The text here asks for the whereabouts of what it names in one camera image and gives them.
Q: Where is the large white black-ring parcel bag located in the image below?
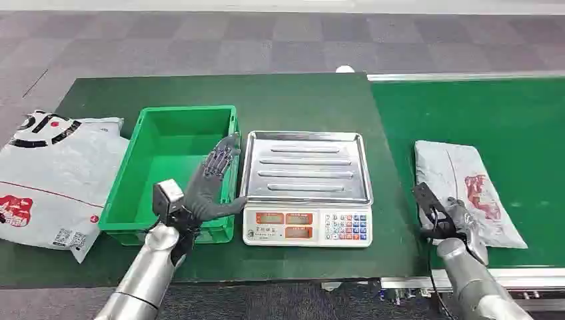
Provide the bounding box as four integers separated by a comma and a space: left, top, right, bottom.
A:
0, 109, 131, 265

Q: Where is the black cable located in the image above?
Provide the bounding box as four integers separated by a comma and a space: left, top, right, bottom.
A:
426, 207, 456, 320

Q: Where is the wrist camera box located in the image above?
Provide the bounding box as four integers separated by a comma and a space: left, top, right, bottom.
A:
412, 182, 458, 241
152, 179, 187, 222

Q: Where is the green belt conveyor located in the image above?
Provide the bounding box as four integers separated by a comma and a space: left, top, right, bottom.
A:
366, 70, 565, 312

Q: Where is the white scale with steel tray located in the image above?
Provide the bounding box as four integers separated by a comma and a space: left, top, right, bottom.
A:
239, 130, 374, 248

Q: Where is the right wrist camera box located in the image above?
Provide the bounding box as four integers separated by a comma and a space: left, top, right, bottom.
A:
412, 182, 458, 241

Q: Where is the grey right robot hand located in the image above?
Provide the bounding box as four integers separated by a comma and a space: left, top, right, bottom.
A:
444, 197, 490, 266

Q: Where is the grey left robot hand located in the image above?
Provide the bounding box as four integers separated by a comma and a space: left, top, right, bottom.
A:
182, 133, 249, 223

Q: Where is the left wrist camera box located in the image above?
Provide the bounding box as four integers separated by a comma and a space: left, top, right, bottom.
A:
152, 179, 187, 222

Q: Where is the grey parcel bag red print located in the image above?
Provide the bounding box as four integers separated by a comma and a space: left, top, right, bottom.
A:
413, 140, 529, 251

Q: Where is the green plastic crate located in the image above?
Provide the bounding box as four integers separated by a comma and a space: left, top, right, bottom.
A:
97, 105, 241, 247

